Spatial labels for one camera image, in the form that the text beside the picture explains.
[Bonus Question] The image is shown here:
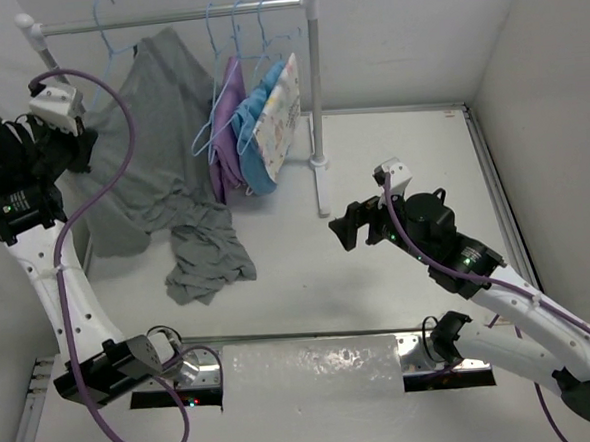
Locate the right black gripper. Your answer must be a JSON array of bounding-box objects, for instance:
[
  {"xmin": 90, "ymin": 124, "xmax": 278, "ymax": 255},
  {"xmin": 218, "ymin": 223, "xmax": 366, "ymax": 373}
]
[{"xmin": 327, "ymin": 180, "xmax": 433, "ymax": 271}]

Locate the light blue wire hanger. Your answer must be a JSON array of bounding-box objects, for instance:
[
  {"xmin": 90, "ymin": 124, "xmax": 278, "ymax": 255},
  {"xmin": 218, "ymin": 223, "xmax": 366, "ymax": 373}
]
[{"xmin": 91, "ymin": 0, "xmax": 137, "ymax": 83}]

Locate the grey t shirt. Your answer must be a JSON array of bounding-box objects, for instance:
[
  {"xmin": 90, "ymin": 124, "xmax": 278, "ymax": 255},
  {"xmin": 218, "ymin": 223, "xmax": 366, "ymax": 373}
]
[{"xmin": 84, "ymin": 27, "xmax": 256, "ymax": 305}]

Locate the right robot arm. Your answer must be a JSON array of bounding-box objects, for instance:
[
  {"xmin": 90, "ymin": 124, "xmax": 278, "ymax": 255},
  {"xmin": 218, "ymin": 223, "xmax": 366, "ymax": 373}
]
[{"xmin": 328, "ymin": 188, "xmax": 590, "ymax": 422}]

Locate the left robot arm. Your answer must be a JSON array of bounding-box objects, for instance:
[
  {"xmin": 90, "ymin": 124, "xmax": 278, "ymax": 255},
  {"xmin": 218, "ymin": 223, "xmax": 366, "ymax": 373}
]
[{"xmin": 0, "ymin": 115, "xmax": 176, "ymax": 407}]

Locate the white patterned t shirt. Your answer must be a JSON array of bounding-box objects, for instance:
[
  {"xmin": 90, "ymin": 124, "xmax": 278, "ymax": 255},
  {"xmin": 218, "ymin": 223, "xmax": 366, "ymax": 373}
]
[{"xmin": 253, "ymin": 53, "xmax": 302, "ymax": 183}]

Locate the purple t shirt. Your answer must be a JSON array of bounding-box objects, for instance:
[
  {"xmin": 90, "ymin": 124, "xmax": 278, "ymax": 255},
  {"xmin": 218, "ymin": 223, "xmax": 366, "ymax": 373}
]
[{"xmin": 209, "ymin": 56, "xmax": 246, "ymax": 204}]

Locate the light blue t shirt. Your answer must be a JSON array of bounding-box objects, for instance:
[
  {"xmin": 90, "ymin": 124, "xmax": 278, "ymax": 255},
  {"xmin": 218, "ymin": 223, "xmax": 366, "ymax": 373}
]
[{"xmin": 231, "ymin": 60, "xmax": 285, "ymax": 196}]

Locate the light blue hanger with purple shirt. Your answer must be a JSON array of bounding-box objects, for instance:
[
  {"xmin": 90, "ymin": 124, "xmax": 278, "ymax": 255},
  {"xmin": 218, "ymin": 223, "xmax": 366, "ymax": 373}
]
[{"xmin": 190, "ymin": 3, "xmax": 238, "ymax": 166}]

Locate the light blue hanger with patterned shirt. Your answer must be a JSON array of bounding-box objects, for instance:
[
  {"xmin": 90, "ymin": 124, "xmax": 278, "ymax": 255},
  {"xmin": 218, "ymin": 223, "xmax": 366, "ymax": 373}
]
[{"xmin": 252, "ymin": 0, "xmax": 306, "ymax": 64}]

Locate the white garment rack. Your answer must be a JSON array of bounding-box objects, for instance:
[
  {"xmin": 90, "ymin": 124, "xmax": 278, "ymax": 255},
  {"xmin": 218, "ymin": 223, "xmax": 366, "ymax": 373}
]
[{"xmin": 14, "ymin": 0, "xmax": 331, "ymax": 217}]

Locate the white front cover panel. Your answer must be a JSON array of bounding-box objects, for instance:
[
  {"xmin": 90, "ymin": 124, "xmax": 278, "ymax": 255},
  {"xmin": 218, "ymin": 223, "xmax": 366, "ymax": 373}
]
[{"xmin": 17, "ymin": 319, "xmax": 590, "ymax": 442}]

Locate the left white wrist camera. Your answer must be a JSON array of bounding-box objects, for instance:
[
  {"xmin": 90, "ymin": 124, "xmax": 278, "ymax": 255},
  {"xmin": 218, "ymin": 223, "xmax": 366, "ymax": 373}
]
[{"xmin": 28, "ymin": 83, "xmax": 85, "ymax": 136}]

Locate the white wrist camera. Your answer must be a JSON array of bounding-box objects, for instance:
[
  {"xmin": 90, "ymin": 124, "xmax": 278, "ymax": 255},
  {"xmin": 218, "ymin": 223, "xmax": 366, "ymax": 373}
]
[
  {"xmin": 372, "ymin": 157, "xmax": 413, "ymax": 197},
  {"xmin": 28, "ymin": 83, "xmax": 85, "ymax": 136}
]

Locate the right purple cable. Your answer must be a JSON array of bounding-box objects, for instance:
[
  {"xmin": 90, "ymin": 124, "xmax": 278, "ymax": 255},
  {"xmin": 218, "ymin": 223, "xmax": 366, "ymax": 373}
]
[{"xmin": 377, "ymin": 160, "xmax": 590, "ymax": 442}]

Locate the purple cable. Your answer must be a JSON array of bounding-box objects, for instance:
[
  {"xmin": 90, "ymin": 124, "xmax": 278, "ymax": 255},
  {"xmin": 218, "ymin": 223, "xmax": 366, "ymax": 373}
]
[
  {"xmin": 26, "ymin": 59, "xmax": 228, "ymax": 442},
  {"xmin": 377, "ymin": 160, "xmax": 590, "ymax": 442}
]

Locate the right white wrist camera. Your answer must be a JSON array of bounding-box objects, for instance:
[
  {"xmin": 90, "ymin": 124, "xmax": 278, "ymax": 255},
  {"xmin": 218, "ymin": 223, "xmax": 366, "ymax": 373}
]
[{"xmin": 372, "ymin": 157, "xmax": 413, "ymax": 197}]

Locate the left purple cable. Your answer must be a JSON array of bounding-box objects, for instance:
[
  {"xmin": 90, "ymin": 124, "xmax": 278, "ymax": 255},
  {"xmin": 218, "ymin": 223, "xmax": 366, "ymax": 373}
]
[{"xmin": 26, "ymin": 59, "xmax": 228, "ymax": 442}]

